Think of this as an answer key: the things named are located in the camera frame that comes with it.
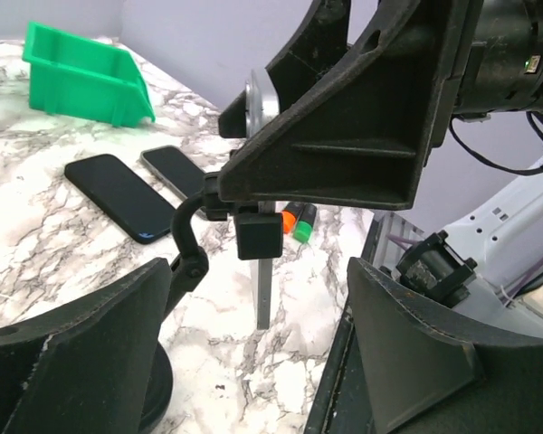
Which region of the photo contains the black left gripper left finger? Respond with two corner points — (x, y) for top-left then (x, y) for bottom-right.
(0, 258), (170, 433)

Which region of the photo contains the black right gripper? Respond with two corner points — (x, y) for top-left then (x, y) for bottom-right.
(454, 1), (543, 115)

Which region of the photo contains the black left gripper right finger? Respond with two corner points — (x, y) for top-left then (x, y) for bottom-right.
(348, 258), (543, 433)

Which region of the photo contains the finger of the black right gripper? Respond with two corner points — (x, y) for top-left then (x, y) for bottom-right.
(217, 0), (354, 139)
(219, 1), (475, 211)

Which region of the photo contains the silver phone with dark screen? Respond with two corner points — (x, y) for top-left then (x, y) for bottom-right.
(244, 67), (281, 331)

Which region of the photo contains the black round-base phone stand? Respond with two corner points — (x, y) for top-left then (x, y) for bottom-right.
(135, 148), (285, 430)

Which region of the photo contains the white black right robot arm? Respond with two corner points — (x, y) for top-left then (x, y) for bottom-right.
(219, 1), (543, 335)

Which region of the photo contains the orange highlighter marker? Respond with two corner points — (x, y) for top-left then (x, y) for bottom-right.
(281, 202), (305, 234)

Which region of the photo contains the green plastic bin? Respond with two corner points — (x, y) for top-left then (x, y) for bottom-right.
(22, 22), (156, 127)

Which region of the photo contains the black front mounting rail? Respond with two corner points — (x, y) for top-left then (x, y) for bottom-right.
(302, 212), (426, 434)

